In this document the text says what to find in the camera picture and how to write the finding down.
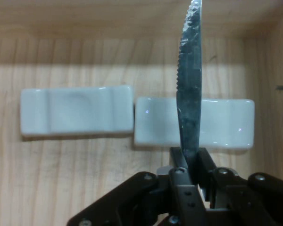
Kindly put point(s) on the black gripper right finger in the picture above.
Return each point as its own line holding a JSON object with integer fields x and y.
{"x": 250, "y": 202}

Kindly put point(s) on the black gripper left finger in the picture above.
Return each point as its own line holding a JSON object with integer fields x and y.
{"x": 136, "y": 200}

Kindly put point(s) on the silver metal table knife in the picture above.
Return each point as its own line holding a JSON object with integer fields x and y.
{"x": 189, "y": 94}

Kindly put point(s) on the light wooden drawer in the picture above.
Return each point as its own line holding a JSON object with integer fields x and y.
{"x": 61, "y": 176}

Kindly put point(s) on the white ceramic cutlery rest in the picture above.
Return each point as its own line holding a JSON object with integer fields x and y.
{"x": 155, "y": 122}
{"x": 77, "y": 113}

